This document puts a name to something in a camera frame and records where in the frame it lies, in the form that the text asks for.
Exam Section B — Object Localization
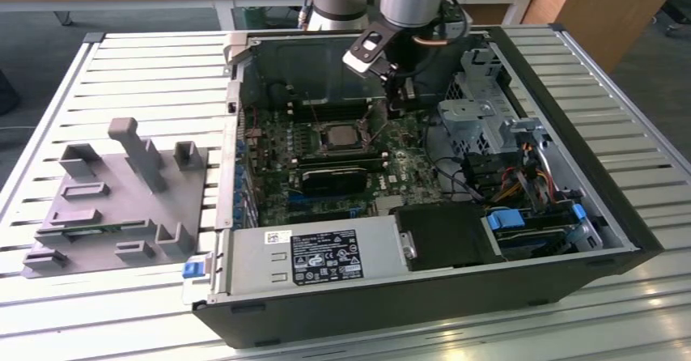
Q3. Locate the green motherboard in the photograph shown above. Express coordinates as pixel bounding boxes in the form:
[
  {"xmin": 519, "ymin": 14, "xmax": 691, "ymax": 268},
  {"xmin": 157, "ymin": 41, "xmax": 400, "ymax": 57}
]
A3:
[{"xmin": 236, "ymin": 101, "xmax": 449, "ymax": 227}]

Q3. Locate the green RAM stick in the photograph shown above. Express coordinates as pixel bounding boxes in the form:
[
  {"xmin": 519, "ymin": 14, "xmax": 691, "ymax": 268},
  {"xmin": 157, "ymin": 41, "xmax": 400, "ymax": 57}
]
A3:
[{"xmin": 64, "ymin": 223, "xmax": 125, "ymax": 235}]

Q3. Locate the hard disk in blue carrier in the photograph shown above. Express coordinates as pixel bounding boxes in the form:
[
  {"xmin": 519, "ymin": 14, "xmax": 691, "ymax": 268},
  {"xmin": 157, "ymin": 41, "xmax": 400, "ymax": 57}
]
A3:
[{"xmin": 483, "ymin": 206, "xmax": 605, "ymax": 261}]

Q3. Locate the silver power supply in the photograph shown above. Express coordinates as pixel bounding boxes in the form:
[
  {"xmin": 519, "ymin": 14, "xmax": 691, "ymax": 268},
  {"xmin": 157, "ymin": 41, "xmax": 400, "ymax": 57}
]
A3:
[{"xmin": 212, "ymin": 214, "xmax": 412, "ymax": 297}]

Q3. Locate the dark office chair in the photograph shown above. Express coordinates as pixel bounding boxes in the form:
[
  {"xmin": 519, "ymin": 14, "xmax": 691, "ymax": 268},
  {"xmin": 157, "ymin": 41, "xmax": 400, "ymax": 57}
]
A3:
[{"xmin": 659, "ymin": 0, "xmax": 691, "ymax": 39}]

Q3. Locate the blue case latch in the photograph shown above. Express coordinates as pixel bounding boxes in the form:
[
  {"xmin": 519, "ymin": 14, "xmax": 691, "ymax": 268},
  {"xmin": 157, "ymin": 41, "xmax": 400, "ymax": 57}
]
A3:
[{"xmin": 181, "ymin": 260, "xmax": 210, "ymax": 280}]

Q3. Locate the silver CPU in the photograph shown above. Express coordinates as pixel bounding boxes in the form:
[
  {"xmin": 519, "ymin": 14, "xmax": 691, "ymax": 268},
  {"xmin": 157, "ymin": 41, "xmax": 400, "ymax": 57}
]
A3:
[{"xmin": 323, "ymin": 124, "xmax": 369, "ymax": 147}]

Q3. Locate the black open PC case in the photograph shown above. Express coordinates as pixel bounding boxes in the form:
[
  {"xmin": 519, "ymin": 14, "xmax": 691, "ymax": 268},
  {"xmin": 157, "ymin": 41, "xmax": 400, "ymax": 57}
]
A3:
[{"xmin": 180, "ymin": 23, "xmax": 665, "ymax": 350}]

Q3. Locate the thin metal locking lever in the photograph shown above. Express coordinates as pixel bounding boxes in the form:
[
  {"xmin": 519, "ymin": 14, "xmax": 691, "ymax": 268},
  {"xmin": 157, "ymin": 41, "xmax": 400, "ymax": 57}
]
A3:
[{"xmin": 304, "ymin": 92, "xmax": 323, "ymax": 130}]

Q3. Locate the grey parts rack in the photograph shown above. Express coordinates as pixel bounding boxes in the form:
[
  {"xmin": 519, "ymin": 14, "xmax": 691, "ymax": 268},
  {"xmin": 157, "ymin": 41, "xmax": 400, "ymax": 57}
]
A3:
[{"xmin": 20, "ymin": 117, "xmax": 212, "ymax": 280}]

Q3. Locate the black plastic fan shroud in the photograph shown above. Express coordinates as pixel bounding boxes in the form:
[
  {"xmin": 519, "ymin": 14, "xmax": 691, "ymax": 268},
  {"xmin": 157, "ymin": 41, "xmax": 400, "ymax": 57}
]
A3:
[{"xmin": 392, "ymin": 205, "xmax": 507, "ymax": 273}]

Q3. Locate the silver metal drive cage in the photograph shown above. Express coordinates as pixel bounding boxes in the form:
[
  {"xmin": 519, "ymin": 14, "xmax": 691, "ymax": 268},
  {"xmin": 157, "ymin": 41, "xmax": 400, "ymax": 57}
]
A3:
[{"xmin": 433, "ymin": 47, "xmax": 552, "ymax": 159}]

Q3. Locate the coloured power wire bundle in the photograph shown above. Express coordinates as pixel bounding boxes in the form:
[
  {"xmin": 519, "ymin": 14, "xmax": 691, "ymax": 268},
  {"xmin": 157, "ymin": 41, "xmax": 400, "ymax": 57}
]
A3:
[{"xmin": 499, "ymin": 142, "xmax": 560, "ymax": 208}]

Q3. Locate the metal socket cover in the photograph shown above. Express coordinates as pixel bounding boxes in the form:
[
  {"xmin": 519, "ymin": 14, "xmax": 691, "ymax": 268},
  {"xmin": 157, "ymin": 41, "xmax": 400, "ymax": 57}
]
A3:
[{"xmin": 363, "ymin": 105, "xmax": 404, "ymax": 139}]

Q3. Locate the black graphics card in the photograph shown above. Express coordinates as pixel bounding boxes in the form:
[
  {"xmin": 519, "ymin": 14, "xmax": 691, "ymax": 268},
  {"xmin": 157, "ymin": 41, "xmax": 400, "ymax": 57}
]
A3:
[{"xmin": 298, "ymin": 165, "xmax": 369, "ymax": 198}]

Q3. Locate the wooden cabinet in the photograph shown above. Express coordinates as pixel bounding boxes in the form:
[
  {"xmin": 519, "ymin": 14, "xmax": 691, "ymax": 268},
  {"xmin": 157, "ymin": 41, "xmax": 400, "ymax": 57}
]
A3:
[{"xmin": 549, "ymin": 0, "xmax": 691, "ymax": 74}]

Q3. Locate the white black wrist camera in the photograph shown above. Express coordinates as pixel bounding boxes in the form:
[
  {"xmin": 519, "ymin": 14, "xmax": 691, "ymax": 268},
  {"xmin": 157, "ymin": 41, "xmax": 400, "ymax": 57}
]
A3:
[{"xmin": 341, "ymin": 28, "xmax": 391, "ymax": 74}]

